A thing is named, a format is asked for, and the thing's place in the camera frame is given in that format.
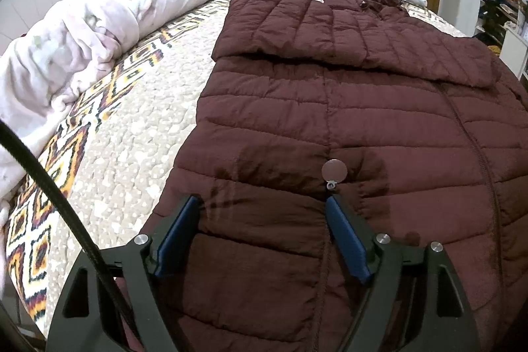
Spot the maroon puffer jacket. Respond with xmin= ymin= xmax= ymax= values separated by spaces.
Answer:
xmin=154 ymin=0 xmax=528 ymax=352

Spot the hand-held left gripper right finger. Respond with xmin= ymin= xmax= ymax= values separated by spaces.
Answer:
xmin=325 ymin=193 xmax=481 ymax=352

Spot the white pink duvet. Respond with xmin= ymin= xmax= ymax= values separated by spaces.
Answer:
xmin=0 ymin=0 xmax=237 ymax=209

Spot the black braided cable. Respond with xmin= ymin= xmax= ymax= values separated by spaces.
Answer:
xmin=0 ymin=120 xmax=143 ymax=352

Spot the white shelf unit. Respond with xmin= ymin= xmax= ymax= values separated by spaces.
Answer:
xmin=470 ymin=17 xmax=528 ymax=81

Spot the patterned beige bedspread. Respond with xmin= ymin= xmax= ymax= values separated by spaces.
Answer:
xmin=4 ymin=0 xmax=471 ymax=336

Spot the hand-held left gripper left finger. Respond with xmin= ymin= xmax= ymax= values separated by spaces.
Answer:
xmin=46 ymin=193 xmax=203 ymax=352

